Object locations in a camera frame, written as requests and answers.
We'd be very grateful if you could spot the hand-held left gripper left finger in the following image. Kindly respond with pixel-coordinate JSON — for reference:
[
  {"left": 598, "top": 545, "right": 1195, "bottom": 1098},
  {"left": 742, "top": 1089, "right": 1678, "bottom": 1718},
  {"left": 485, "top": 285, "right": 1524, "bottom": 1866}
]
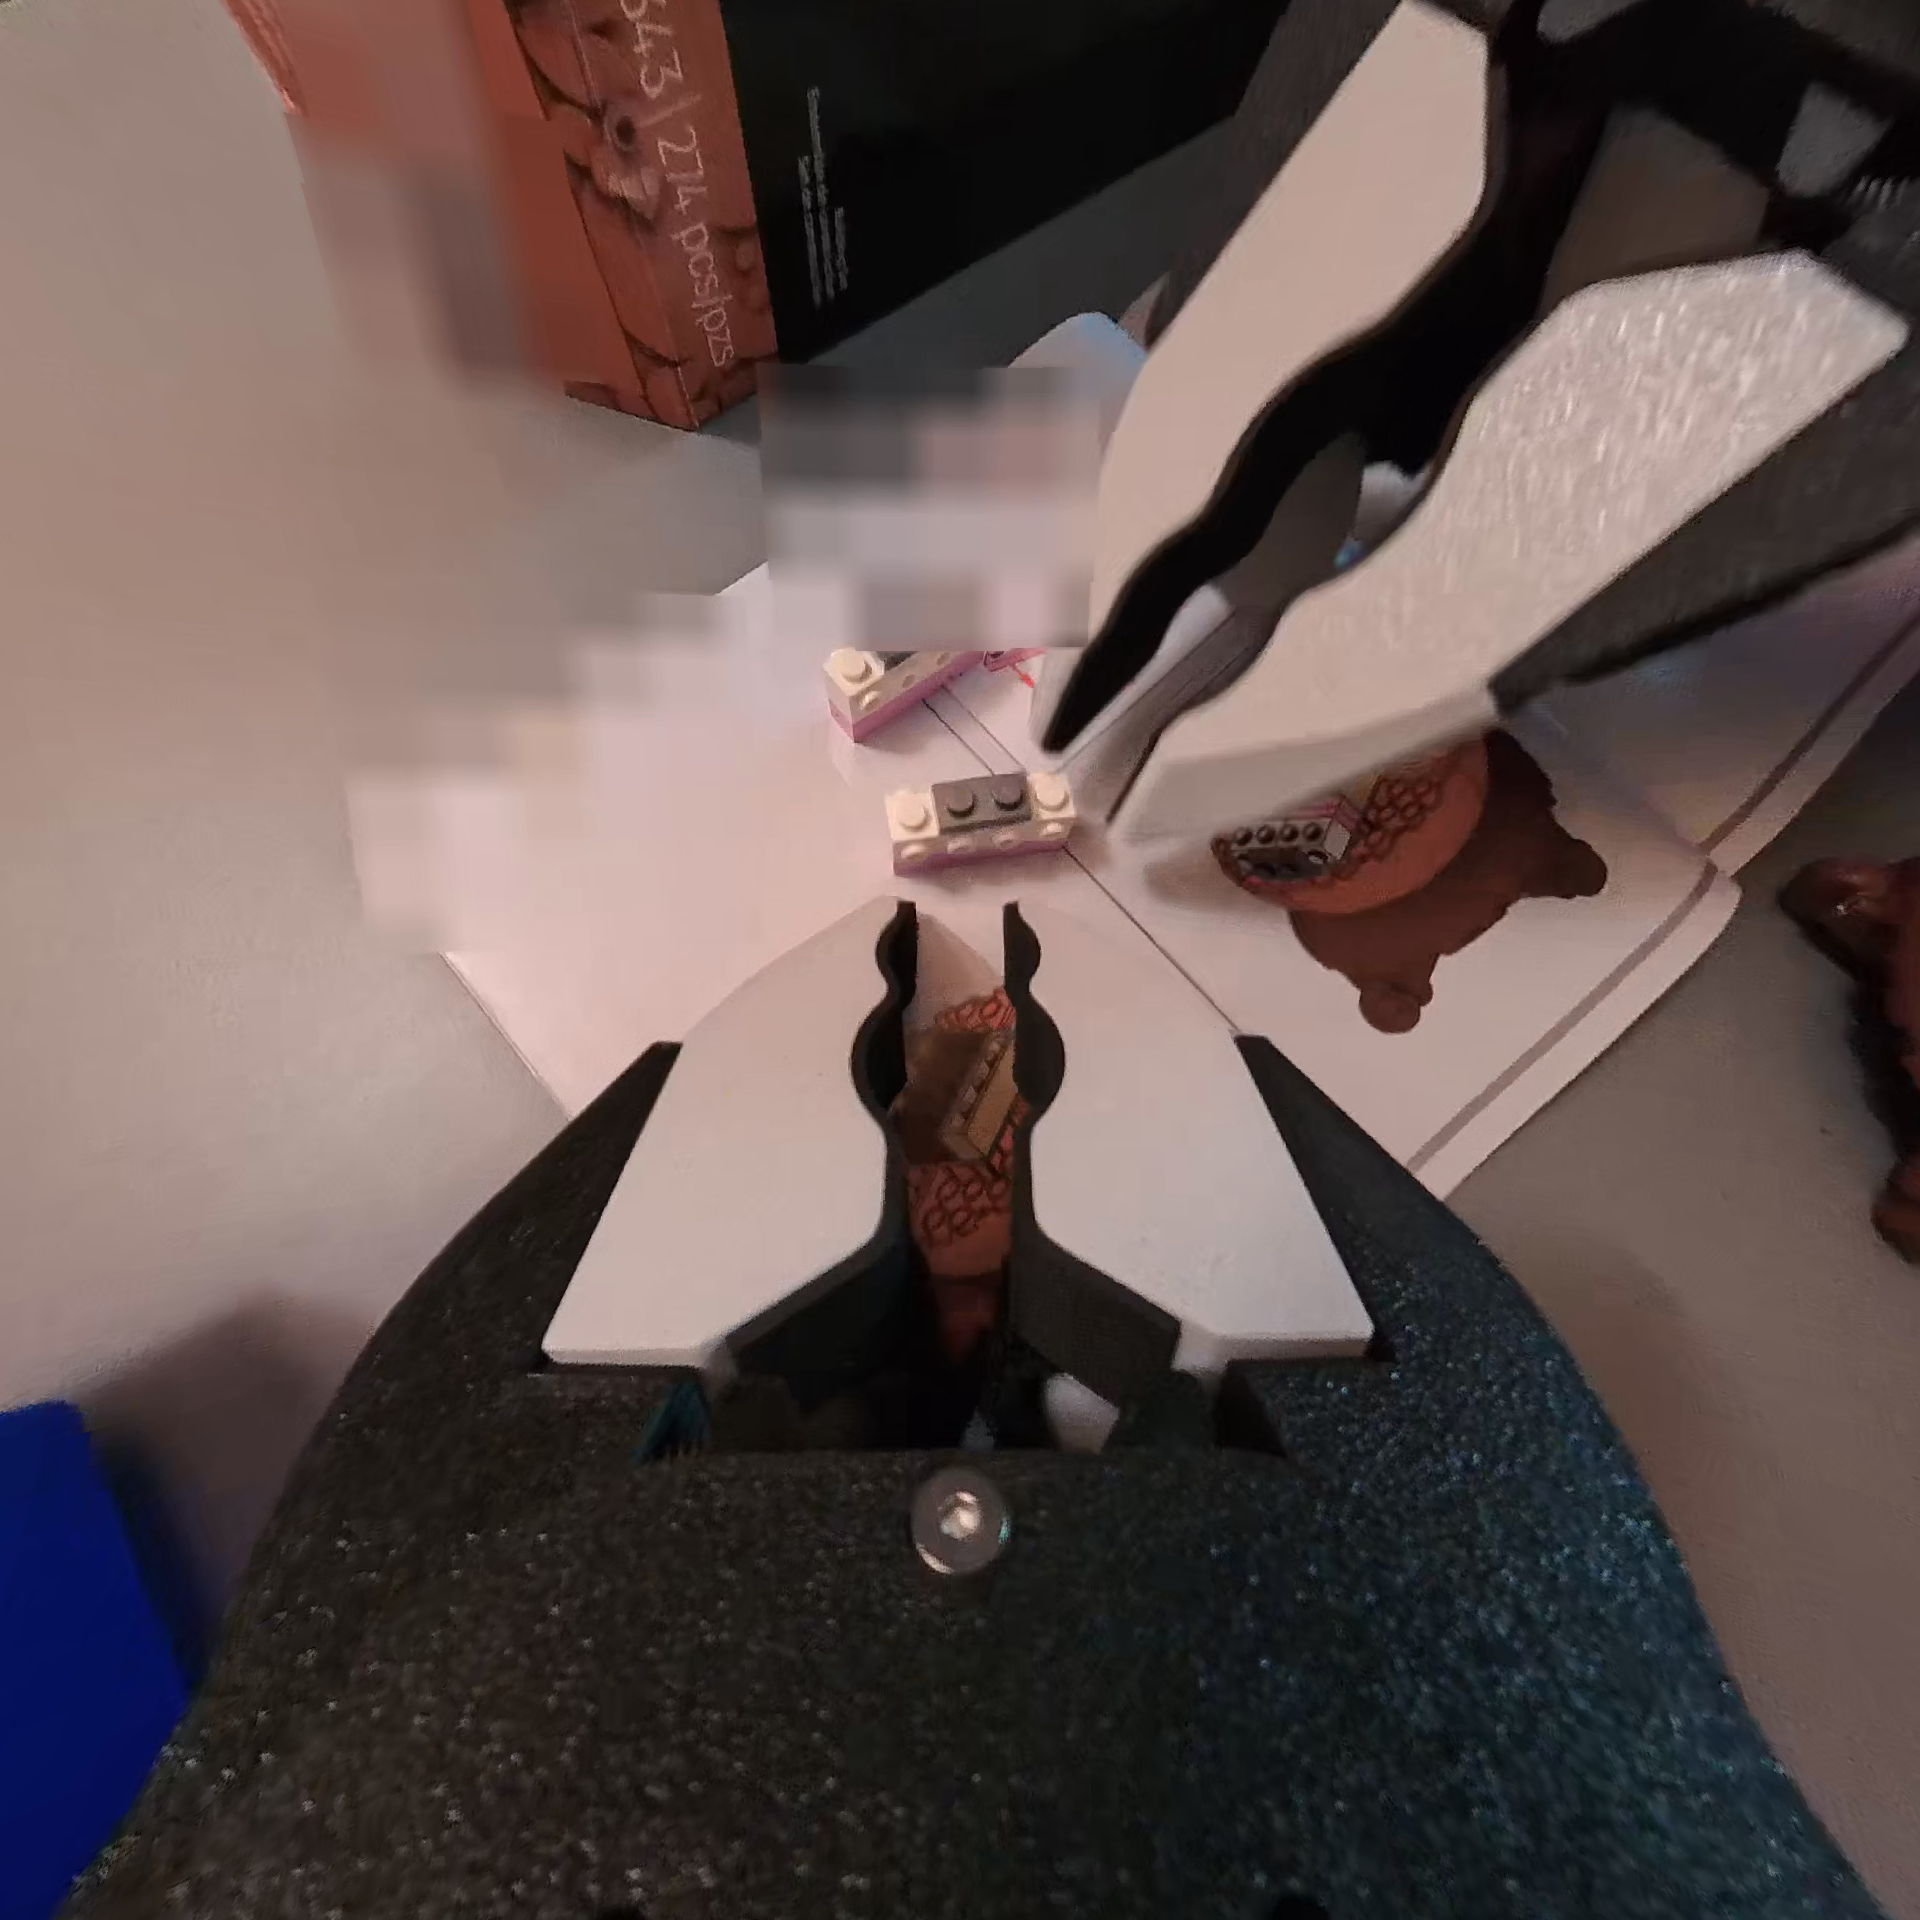
[{"left": 547, "top": 897, "right": 921, "bottom": 1370}]

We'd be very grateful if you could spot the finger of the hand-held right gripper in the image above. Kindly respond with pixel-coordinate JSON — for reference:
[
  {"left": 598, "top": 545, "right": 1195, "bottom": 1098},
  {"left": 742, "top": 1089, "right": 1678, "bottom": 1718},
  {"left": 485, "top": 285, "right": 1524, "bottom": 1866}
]
[
  {"left": 1039, "top": 0, "right": 1622, "bottom": 760},
  {"left": 1117, "top": 249, "right": 1916, "bottom": 845}
]

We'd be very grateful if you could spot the open building instruction booklet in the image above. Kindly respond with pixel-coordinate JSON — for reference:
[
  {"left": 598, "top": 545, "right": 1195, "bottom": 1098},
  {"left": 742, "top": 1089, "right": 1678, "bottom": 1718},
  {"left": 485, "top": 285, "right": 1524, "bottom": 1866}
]
[{"left": 449, "top": 301, "right": 1920, "bottom": 1202}]

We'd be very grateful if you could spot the dark building set box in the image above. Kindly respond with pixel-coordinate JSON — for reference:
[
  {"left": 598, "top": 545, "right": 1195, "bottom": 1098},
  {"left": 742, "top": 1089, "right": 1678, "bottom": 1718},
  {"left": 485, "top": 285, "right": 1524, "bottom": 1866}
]
[{"left": 227, "top": 0, "right": 1292, "bottom": 436}]

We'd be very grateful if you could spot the blue plastic bin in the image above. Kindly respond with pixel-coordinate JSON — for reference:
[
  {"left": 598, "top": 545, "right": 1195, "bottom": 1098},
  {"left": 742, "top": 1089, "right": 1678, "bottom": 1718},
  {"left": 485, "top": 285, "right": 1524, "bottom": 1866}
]
[{"left": 0, "top": 1396, "right": 187, "bottom": 1920}]

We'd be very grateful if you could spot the pink brick plate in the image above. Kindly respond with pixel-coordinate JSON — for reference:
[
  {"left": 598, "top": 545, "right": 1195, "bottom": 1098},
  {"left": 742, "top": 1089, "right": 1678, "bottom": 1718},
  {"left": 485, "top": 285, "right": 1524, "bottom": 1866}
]
[
  {"left": 854, "top": 685, "right": 1039, "bottom": 744},
  {"left": 896, "top": 826, "right": 1078, "bottom": 877}
]

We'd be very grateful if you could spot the grey desk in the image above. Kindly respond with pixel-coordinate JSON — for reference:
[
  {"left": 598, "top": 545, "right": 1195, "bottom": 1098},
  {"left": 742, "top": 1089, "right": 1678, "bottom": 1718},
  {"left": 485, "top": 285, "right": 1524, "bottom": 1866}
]
[{"left": 0, "top": 0, "right": 1920, "bottom": 1920}]

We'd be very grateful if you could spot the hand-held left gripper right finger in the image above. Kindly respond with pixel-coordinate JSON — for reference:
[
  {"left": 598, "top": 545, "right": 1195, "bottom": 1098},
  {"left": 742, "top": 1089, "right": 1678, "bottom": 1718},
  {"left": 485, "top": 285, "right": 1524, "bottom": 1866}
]
[{"left": 991, "top": 897, "right": 1376, "bottom": 1370}]

